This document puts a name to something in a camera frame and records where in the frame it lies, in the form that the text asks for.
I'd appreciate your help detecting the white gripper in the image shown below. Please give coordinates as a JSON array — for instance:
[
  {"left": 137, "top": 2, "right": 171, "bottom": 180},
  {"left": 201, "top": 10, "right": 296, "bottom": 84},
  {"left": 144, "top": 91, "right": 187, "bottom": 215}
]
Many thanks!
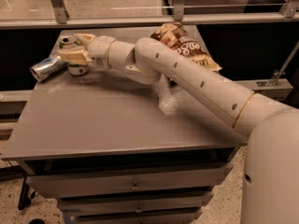
[{"left": 59, "top": 34, "right": 116, "bottom": 70}]

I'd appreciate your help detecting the white green 7up can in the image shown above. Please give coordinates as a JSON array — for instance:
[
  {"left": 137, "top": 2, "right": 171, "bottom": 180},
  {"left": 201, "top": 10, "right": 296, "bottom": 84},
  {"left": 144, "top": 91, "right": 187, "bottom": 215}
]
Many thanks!
[{"left": 58, "top": 35, "right": 89, "bottom": 76}]

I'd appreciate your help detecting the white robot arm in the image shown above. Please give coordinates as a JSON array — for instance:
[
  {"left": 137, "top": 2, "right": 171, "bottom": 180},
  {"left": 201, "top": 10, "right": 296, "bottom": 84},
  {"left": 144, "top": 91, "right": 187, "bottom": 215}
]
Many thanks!
[{"left": 59, "top": 34, "right": 299, "bottom": 224}]

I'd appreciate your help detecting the silver blue redbull can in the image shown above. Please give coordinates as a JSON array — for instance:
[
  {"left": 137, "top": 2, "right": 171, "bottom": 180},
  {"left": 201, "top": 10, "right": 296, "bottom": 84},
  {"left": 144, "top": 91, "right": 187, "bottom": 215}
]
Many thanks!
[{"left": 30, "top": 54, "right": 66, "bottom": 82}]

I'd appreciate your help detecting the grey metal railing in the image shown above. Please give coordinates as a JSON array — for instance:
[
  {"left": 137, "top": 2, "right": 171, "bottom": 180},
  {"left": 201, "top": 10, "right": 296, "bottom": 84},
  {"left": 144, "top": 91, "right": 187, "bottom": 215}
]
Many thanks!
[{"left": 0, "top": 0, "right": 299, "bottom": 29}]

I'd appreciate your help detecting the grey drawer cabinet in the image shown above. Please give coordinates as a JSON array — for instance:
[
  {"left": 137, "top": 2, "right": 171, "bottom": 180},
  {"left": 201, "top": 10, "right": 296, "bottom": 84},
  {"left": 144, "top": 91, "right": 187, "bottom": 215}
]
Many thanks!
[{"left": 1, "top": 25, "right": 253, "bottom": 224}]

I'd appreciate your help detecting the brown chip bag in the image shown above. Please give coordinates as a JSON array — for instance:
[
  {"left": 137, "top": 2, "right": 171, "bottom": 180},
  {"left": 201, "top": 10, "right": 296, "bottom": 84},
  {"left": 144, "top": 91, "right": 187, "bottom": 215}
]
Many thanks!
[{"left": 151, "top": 22, "right": 221, "bottom": 72}]

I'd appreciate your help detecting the top grey drawer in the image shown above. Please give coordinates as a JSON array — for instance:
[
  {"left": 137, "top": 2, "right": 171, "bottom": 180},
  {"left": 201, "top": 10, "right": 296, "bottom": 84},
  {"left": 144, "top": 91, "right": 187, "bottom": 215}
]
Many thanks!
[{"left": 27, "top": 162, "right": 233, "bottom": 198}]

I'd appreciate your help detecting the grey drawer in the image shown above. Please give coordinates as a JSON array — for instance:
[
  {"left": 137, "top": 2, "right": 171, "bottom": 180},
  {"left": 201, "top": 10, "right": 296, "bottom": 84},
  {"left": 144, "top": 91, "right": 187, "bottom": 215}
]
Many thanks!
[
  {"left": 58, "top": 189, "right": 213, "bottom": 216},
  {"left": 27, "top": 162, "right": 233, "bottom": 198},
  {"left": 64, "top": 208, "right": 202, "bottom": 224}
]

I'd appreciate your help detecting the middle grey drawer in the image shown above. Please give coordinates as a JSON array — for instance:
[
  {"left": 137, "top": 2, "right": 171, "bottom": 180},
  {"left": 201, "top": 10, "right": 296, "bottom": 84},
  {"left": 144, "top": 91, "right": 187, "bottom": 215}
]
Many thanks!
[{"left": 58, "top": 189, "right": 213, "bottom": 216}]

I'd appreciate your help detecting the bottom grey drawer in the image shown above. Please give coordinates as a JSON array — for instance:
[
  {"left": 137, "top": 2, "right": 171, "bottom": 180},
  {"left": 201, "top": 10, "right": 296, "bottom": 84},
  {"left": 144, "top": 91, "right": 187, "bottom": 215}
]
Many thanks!
[{"left": 64, "top": 208, "right": 202, "bottom": 224}]

